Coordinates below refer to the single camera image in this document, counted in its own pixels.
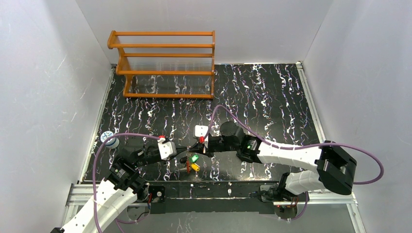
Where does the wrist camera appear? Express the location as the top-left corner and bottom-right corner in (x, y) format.
(157, 136), (177, 161)
(193, 125), (208, 144)

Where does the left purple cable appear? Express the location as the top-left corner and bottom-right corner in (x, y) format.
(91, 133), (163, 233)

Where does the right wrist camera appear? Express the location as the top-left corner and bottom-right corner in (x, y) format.
(193, 125), (208, 144)

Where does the blue white round tin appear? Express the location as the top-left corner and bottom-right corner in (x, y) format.
(100, 131), (120, 149)

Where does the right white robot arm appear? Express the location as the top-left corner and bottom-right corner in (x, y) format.
(191, 121), (357, 198)

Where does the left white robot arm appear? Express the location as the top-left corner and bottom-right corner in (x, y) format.
(52, 145), (187, 233)

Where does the red white key ring bundle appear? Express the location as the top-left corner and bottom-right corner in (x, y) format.
(179, 153), (201, 174)

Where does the orange wooden rack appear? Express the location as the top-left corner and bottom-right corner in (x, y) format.
(107, 31), (216, 99)

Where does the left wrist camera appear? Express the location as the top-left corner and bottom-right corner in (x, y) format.
(157, 136), (177, 161)

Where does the aluminium frame rail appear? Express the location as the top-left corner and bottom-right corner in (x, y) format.
(296, 61), (366, 233)

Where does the purple cable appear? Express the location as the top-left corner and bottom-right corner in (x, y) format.
(206, 104), (384, 221)
(91, 133), (163, 233)

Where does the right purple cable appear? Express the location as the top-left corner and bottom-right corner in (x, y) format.
(206, 104), (384, 221)

